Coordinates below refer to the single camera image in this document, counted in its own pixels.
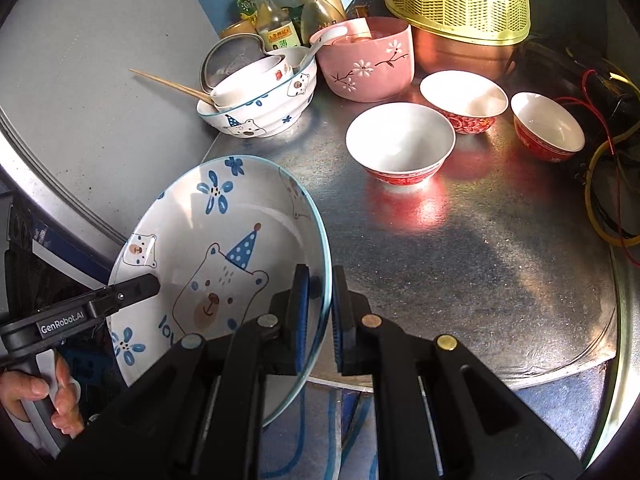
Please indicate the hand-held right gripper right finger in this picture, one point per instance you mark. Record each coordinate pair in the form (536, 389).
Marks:
(340, 320)

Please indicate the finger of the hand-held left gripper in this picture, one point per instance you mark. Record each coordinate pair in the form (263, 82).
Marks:
(132, 290)

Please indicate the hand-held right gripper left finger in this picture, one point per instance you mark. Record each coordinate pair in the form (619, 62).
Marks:
(300, 310)

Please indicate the bear print plate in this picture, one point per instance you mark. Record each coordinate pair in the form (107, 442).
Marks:
(215, 220)

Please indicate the person's left hand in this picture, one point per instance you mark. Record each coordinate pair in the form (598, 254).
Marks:
(25, 392)

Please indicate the red patterned bowl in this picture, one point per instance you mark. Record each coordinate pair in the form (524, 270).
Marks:
(462, 102)
(547, 125)
(400, 145)

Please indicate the large bear print bowl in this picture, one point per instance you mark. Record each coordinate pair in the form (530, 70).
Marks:
(270, 115)

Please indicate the wooden chopstick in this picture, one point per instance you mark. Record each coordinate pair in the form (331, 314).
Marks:
(165, 85)

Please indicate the grey appliance panel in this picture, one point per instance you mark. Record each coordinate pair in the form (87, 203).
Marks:
(100, 85)

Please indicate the small white bowl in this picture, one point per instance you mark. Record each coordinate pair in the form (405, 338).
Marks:
(240, 106)
(250, 79)

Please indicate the pink flower bowl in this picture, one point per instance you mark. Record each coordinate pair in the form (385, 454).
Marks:
(367, 70)

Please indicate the metal strainer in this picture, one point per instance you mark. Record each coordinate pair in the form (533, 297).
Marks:
(235, 55)

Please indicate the white ceramic spoon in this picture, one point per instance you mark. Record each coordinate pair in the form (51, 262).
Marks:
(320, 40)

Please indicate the yellow label bottle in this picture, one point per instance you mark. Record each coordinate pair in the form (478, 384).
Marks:
(277, 35)

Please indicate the gold lid jar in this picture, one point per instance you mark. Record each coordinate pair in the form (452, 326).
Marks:
(239, 29)

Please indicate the copper bowl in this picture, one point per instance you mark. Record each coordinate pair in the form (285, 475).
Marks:
(460, 57)

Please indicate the yellow plastic basket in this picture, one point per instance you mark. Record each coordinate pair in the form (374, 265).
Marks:
(455, 0)

